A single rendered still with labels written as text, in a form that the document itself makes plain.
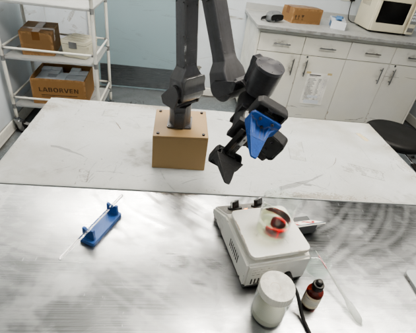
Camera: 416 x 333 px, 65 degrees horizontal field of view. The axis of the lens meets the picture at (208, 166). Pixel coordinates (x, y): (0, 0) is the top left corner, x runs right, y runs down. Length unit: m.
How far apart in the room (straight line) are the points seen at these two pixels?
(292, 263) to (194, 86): 0.46
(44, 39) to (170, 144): 1.95
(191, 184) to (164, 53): 2.73
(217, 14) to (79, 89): 2.11
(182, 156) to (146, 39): 2.67
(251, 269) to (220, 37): 0.45
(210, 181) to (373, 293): 0.44
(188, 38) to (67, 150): 0.46
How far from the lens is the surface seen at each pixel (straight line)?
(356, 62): 3.28
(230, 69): 0.70
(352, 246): 0.82
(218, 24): 0.70
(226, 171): 0.60
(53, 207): 0.80
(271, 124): 0.56
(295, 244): 0.63
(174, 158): 0.88
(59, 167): 0.92
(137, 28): 3.46
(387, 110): 3.65
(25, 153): 0.99
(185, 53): 0.78
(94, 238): 0.70
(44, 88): 2.79
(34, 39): 2.70
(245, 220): 0.65
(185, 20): 0.77
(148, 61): 3.53
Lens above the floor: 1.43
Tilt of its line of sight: 35 degrees down
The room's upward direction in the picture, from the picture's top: 8 degrees clockwise
